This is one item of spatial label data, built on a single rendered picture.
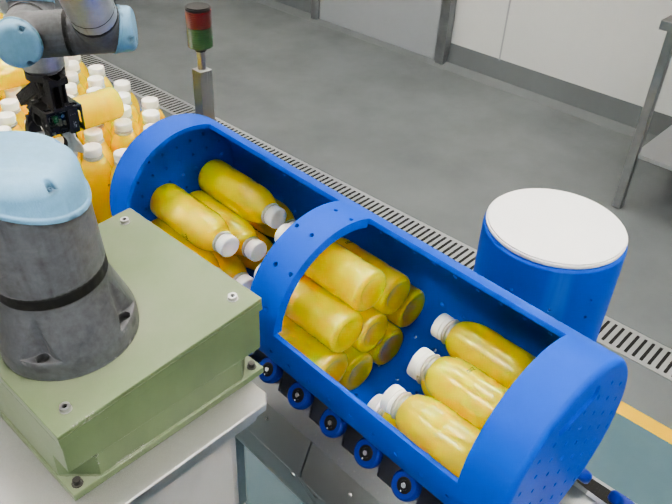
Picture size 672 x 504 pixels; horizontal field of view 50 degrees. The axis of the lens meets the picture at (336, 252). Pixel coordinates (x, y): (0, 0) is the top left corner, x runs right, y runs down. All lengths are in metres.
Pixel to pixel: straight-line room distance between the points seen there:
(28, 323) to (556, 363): 0.58
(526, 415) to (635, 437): 1.76
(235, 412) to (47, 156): 0.37
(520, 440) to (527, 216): 0.74
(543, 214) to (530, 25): 3.25
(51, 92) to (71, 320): 0.71
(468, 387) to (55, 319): 0.50
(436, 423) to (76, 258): 0.47
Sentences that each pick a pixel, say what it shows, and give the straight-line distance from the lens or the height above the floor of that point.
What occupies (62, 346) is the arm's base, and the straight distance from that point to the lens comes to 0.79.
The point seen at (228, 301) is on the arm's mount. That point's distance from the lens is 0.86.
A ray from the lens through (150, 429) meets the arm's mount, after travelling 0.86.
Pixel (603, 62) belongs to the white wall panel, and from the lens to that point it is 4.55.
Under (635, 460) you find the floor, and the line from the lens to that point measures 2.54.
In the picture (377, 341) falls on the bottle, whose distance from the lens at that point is 1.15.
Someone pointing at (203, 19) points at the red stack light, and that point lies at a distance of 1.86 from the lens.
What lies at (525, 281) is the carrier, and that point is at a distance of 1.43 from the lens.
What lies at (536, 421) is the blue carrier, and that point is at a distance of 0.85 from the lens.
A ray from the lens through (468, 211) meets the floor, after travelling 3.46.
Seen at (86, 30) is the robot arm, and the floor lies 1.42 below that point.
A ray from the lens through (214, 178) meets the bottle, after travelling 1.36.
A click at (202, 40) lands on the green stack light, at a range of 1.87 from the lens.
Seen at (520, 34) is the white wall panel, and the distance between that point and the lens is 4.76.
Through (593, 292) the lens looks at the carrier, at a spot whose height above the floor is 0.97.
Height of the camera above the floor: 1.82
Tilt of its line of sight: 36 degrees down
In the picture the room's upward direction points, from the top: 3 degrees clockwise
